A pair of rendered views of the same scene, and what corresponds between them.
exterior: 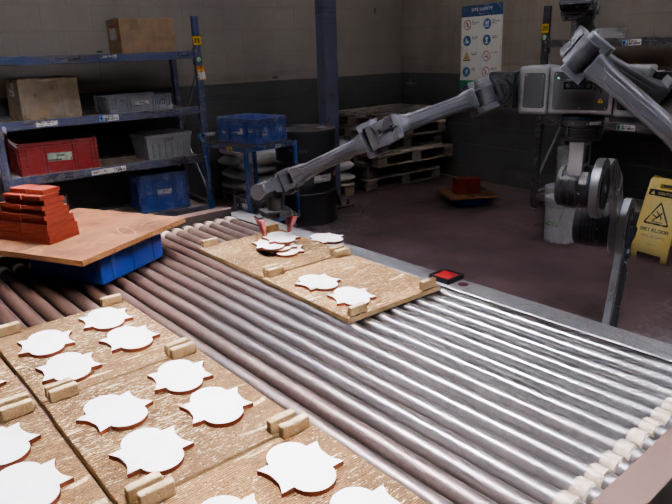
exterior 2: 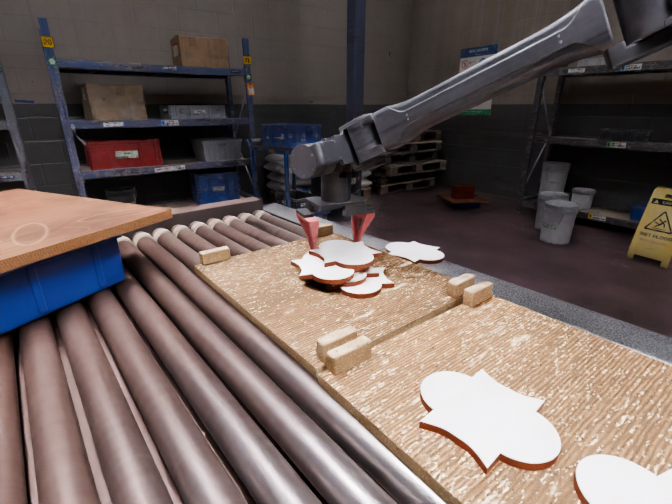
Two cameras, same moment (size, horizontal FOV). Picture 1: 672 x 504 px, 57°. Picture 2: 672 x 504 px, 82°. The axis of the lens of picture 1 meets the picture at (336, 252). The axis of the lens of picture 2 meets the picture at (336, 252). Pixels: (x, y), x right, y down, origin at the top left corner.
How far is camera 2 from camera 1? 1.48 m
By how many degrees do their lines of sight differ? 3
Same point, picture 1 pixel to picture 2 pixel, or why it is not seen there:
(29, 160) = (98, 156)
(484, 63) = not seen: hidden behind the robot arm
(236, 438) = not seen: outside the picture
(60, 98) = (127, 103)
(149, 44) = (206, 61)
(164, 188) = (218, 186)
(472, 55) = not seen: hidden behind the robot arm
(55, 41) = (127, 57)
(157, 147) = (212, 151)
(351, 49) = (370, 83)
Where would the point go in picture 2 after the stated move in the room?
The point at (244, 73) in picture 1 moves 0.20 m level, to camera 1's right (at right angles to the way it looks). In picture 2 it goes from (286, 96) to (301, 96)
